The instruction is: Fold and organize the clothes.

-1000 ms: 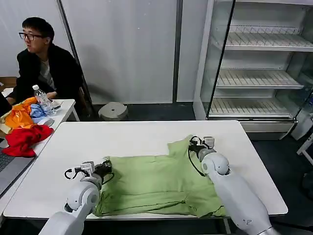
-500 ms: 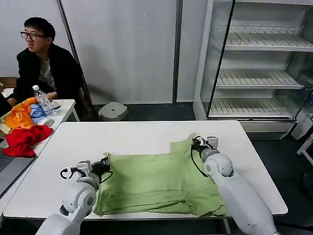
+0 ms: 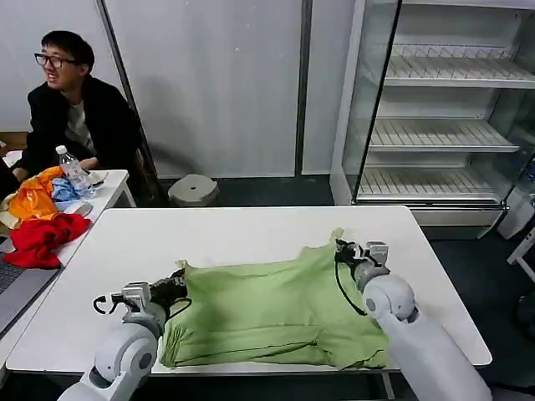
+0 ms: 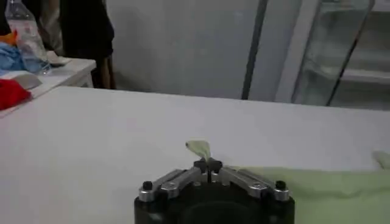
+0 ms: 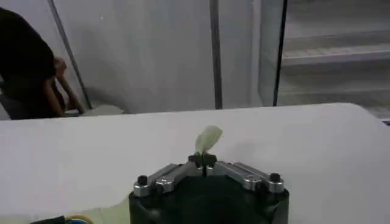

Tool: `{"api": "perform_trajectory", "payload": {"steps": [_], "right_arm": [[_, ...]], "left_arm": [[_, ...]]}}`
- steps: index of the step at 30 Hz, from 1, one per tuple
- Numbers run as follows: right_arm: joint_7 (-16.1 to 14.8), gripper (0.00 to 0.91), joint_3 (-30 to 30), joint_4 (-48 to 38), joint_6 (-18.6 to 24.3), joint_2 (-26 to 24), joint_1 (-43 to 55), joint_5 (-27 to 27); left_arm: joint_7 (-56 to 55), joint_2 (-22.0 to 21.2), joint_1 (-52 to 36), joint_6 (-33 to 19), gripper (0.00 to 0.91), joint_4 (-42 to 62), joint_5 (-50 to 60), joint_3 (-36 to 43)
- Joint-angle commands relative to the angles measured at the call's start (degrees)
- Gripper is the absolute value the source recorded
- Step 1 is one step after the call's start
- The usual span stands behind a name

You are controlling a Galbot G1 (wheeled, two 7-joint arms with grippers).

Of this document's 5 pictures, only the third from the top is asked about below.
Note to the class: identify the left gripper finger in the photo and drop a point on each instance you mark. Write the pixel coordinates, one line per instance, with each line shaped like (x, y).
(183, 295)
(179, 275)

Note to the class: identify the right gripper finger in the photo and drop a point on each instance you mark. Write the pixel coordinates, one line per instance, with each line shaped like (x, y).
(342, 243)
(339, 255)

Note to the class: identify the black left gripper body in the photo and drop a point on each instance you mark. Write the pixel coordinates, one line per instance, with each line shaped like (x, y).
(165, 290)

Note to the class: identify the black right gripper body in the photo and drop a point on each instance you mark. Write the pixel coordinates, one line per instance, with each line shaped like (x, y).
(348, 255)

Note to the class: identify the light green t-shirt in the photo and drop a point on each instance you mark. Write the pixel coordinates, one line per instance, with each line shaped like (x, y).
(271, 309)

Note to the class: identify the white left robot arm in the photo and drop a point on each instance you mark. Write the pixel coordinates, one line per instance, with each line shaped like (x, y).
(121, 351)

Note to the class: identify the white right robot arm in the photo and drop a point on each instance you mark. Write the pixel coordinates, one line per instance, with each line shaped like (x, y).
(418, 326)

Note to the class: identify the person's hand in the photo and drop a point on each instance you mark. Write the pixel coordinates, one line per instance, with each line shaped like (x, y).
(90, 163)

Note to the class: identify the round grey floor base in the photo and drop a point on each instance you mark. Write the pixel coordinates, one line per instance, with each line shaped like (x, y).
(192, 190)

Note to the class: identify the small white side table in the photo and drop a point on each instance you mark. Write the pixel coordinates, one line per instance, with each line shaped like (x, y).
(113, 184)

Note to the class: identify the red cloth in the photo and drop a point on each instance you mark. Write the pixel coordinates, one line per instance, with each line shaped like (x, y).
(42, 240)

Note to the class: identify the light blue cloth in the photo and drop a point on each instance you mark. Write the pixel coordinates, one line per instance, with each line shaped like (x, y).
(64, 192)

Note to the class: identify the clear plastic water bottle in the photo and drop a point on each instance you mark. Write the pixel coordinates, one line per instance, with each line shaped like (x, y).
(75, 171)

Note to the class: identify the grey laptop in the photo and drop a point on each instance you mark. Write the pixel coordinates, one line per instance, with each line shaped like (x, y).
(16, 288)

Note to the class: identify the empty glass display fridge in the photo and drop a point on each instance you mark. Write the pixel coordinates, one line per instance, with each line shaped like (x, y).
(439, 125)

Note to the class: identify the orange cloth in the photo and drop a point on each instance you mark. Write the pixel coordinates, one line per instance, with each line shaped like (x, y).
(33, 200)

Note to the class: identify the cream cloth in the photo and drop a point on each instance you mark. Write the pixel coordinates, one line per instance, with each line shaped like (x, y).
(7, 217)

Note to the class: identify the person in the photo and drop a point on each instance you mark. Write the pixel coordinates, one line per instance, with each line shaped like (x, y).
(104, 117)

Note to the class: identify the black slanted metal pole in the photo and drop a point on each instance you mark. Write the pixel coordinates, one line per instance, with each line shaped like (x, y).
(121, 71)

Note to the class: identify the black eyeglasses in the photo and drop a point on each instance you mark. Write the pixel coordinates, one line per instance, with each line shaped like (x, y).
(54, 61)

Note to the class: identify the grey vertical partition post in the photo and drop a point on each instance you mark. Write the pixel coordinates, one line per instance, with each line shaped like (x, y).
(304, 83)

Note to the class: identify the white furniture frame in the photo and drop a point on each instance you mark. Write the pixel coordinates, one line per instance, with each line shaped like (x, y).
(522, 255)

